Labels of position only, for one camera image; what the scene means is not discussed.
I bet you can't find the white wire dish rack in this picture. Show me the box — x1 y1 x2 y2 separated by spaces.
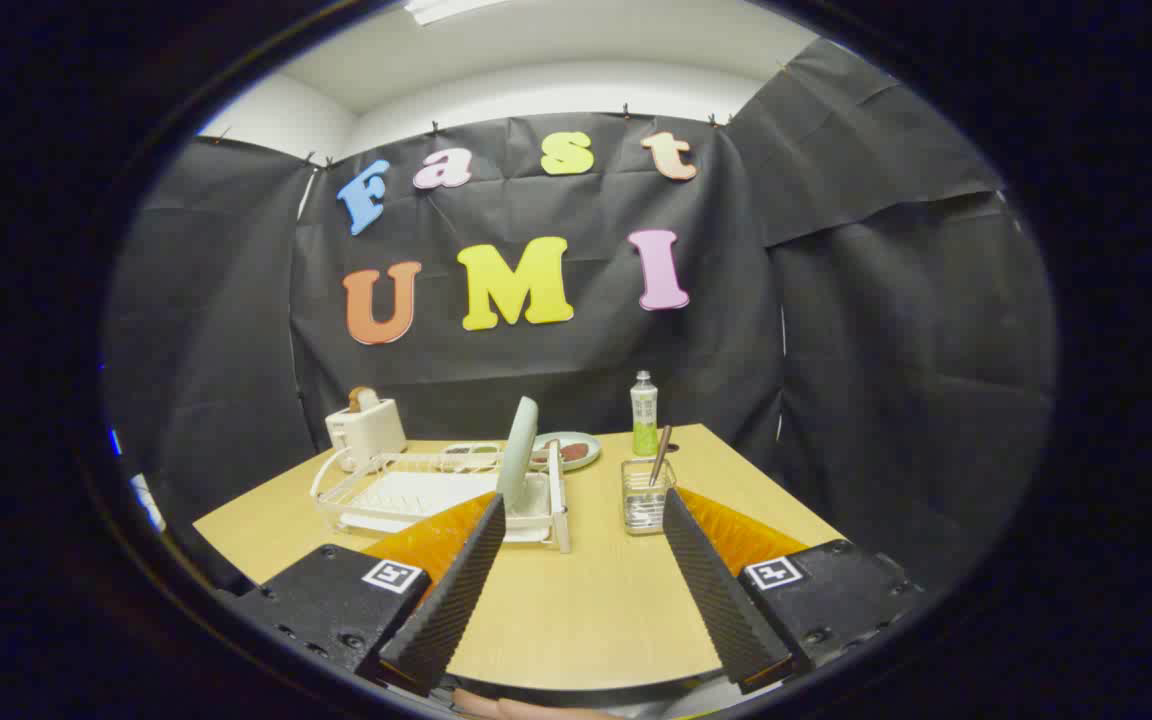
310 440 573 554

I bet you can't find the pale green plate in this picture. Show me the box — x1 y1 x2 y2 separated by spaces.
496 397 540 513

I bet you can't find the white compartment seasoning tray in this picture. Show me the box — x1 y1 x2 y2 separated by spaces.
441 442 502 471

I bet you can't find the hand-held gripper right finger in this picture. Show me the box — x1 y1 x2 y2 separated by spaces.
662 487 927 696

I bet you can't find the small green dish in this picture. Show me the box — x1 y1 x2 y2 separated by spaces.
532 431 602 472

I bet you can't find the green drink bottle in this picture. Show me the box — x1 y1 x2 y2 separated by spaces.
630 370 661 458

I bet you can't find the white toaster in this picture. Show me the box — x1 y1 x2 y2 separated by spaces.
324 398 408 463

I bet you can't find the clear wire basket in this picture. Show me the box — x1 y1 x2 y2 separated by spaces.
621 457 678 536

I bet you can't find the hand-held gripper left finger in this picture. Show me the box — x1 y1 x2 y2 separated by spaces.
226 490 507 698

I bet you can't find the ceiling light panel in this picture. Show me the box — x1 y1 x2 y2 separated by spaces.
404 0 507 26

